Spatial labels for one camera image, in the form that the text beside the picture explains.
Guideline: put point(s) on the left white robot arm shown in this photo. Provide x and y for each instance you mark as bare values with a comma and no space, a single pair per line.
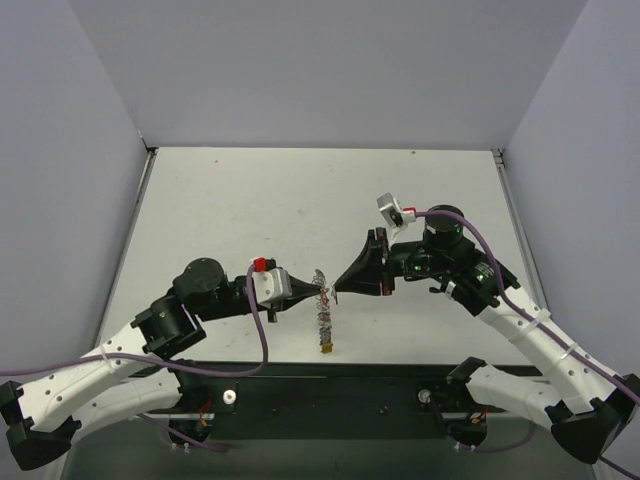
135,371

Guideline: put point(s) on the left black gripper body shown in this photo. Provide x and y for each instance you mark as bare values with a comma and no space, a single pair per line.
273,310

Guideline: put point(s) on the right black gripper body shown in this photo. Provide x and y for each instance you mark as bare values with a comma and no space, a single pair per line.
380,262

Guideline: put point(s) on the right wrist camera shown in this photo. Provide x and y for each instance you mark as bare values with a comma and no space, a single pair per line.
397,218

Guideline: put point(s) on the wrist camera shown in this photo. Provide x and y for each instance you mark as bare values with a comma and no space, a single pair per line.
266,274
397,218

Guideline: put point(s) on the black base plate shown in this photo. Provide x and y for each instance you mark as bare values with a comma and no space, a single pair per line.
288,401

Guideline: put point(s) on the yellow key tag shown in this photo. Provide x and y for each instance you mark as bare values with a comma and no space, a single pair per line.
327,348

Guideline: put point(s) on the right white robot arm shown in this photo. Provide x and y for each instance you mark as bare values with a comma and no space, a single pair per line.
584,404

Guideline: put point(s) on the aluminium frame rail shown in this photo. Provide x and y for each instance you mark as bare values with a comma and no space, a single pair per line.
535,286

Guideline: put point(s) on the key with black tag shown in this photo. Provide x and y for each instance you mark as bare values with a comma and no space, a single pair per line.
334,293

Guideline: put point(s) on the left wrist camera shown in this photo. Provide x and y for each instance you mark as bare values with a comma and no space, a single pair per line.
266,274

